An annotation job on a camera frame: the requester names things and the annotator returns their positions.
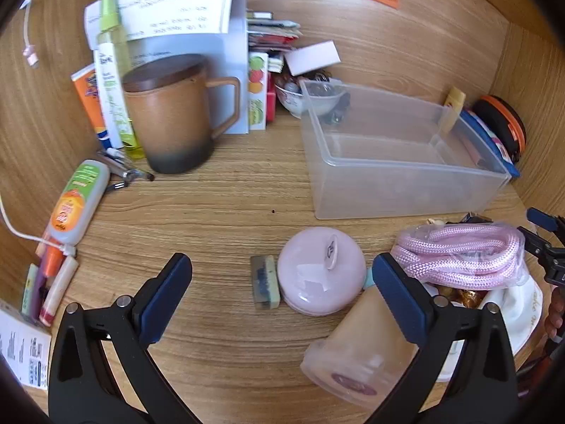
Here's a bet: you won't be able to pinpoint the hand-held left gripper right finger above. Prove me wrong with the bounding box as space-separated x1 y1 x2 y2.
355 253 518 424

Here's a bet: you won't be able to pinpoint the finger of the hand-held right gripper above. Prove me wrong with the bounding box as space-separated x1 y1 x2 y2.
516 226 565 287
526 207 565 235

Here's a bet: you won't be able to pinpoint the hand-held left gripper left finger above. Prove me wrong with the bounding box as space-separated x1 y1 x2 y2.
48 253 208 424

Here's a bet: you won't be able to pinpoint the translucent beige plastic cup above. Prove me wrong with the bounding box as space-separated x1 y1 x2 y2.
300 287 420 409

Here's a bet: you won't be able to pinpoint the white drawstring bag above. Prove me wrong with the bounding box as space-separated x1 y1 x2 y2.
424 274 543 383

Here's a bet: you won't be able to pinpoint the pink rope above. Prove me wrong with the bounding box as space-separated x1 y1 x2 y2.
392 223 528 290

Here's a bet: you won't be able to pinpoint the pink round container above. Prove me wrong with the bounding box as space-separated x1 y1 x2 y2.
277 226 368 317

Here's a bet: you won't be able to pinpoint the clear plastic storage box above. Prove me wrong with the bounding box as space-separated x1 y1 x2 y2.
299 79 513 220

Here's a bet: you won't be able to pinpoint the wooden desktop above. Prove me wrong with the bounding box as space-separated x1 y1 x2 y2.
0 110 548 424

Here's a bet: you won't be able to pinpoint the person's right hand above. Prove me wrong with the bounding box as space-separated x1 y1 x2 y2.
544 286 565 341

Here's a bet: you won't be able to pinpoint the gold wrapped candies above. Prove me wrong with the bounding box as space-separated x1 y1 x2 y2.
435 285 486 307

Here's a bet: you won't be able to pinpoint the blue patchwork pencil pouch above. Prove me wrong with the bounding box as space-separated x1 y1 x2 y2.
459 110 522 179

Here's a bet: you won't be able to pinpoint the black orange zip case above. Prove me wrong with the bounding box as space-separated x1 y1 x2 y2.
472 95 527 164

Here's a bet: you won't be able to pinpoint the grey green eraser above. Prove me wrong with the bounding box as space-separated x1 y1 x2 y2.
250 255 282 311

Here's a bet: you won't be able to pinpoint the white red lip balm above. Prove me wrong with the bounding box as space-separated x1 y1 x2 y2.
39 256 80 328

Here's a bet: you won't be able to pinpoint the orange marker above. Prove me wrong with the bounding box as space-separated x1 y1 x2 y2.
37 243 67 283

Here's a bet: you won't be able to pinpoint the grey metal pen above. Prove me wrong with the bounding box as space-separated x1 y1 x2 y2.
96 149 155 182

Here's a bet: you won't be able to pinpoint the green orange lotion tube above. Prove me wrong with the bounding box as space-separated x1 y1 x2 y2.
44 160 111 246

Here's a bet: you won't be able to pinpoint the pale green eraser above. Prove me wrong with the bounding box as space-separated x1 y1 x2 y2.
21 263 40 314

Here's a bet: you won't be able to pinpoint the yellow sunscreen bottle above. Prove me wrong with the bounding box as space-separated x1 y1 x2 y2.
441 86 467 133

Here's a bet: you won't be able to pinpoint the white printed label sheet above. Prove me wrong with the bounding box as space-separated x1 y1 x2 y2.
0 300 53 391

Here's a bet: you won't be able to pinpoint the brown ceramic mug with lid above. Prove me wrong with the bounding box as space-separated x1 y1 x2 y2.
121 53 242 174

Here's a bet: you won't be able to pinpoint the ceramic bowl with trinkets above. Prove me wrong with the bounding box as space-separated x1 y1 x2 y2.
274 75 347 119

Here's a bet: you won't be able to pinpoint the fruit print box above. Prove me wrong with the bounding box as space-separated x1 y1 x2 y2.
248 52 270 131

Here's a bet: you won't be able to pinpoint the green white spray bottle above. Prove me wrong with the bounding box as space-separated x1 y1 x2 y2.
94 0 144 162

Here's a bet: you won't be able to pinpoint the white file box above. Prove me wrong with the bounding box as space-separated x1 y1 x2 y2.
124 0 250 135

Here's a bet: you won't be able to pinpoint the small white cardboard box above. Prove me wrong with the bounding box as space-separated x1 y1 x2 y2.
284 41 341 77

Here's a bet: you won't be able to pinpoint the stack of books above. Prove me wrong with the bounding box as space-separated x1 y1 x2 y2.
246 9 305 73

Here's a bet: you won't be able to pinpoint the white printed paper sheets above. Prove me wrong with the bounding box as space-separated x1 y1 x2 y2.
84 0 239 49

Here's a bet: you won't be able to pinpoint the white cable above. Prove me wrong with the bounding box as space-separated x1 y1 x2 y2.
0 194 77 257

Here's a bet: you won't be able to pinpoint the pink cable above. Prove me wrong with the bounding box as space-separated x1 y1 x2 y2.
22 0 40 68

